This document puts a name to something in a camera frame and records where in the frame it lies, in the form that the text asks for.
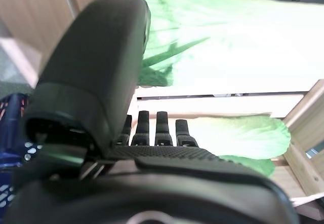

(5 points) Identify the light wooden slatted crate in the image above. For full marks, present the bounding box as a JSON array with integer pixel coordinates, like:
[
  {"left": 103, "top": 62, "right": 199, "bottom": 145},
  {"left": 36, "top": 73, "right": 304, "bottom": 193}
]
[{"left": 126, "top": 0, "right": 324, "bottom": 221}]

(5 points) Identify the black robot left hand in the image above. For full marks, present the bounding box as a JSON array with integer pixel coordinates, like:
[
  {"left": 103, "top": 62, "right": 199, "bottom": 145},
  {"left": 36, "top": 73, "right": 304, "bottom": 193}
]
[{"left": 0, "top": 0, "right": 301, "bottom": 224}]

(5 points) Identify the blue plastic shopping basket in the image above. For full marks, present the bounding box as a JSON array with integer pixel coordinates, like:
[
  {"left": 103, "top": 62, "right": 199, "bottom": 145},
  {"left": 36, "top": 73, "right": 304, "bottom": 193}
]
[{"left": 0, "top": 93, "right": 45, "bottom": 209}]

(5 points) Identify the green white napa cabbage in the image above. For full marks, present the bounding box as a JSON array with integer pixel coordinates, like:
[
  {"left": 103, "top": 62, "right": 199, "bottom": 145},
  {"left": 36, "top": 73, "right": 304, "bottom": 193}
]
[
  {"left": 182, "top": 115, "right": 291, "bottom": 178},
  {"left": 97, "top": 0, "right": 324, "bottom": 94}
]

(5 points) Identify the wooden display shelf dark frame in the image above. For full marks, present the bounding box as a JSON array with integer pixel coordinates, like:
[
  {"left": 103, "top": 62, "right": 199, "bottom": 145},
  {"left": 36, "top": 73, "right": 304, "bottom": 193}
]
[{"left": 0, "top": 0, "right": 102, "bottom": 89}]

